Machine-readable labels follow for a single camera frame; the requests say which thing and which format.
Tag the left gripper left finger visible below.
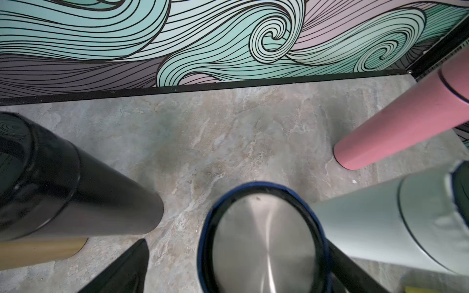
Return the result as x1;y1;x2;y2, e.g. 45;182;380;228
79;239;150;293

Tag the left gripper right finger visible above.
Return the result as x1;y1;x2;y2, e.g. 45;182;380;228
327;240;389;293

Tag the gold thermos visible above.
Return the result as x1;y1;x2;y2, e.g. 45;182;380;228
1;238;88;271

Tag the black thermos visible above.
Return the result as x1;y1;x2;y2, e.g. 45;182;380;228
1;112;164;241

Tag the pink thermos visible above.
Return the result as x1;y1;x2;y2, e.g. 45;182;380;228
333;48;469;170

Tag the yellow cleaning cloth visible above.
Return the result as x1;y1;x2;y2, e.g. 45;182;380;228
404;286;440;293

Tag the white thermos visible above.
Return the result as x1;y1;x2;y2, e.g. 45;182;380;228
312;161;469;275

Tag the blue thermos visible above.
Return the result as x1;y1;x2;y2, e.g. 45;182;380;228
197;181;332;293

